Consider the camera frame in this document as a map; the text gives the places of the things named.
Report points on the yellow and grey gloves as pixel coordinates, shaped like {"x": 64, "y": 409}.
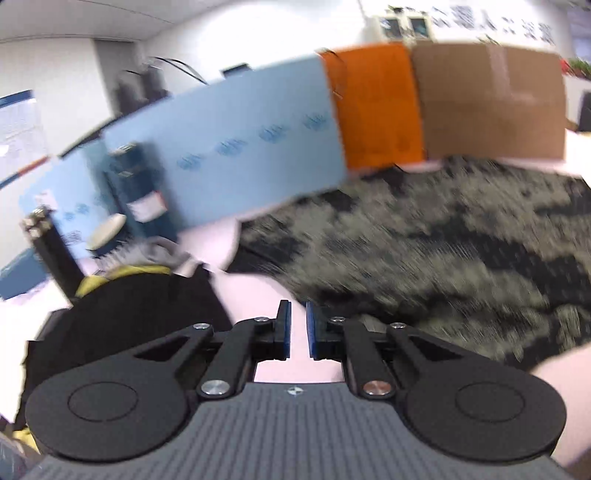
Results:
{"x": 155, "y": 255}

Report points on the black bag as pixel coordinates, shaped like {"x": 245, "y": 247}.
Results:
{"x": 117, "y": 316}

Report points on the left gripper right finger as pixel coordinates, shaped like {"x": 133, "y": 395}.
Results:
{"x": 376, "y": 364}

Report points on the wall poster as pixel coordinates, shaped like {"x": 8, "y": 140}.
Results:
{"x": 23, "y": 141}

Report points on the black tripod leg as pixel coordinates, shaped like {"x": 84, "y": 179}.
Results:
{"x": 41, "y": 231}

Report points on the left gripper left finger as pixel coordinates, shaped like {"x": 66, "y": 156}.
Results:
{"x": 228, "y": 359}

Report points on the dark blue cylindrical container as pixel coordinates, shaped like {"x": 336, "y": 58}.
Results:
{"x": 136, "y": 187}

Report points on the brown cardboard panel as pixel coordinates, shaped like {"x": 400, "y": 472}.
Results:
{"x": 490, "y": 101}

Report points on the potted green plant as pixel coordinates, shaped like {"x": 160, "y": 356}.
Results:
{"x": 576, "y": 67}

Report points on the orange board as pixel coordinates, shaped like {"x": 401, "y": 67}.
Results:
{"x": 377, "y": 105}

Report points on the light blue foam board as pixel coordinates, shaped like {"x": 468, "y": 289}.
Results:
{"x": 237, "y": 145}

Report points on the camouflage patterned garment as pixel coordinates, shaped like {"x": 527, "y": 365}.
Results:
{"x": 488, "y": 256}

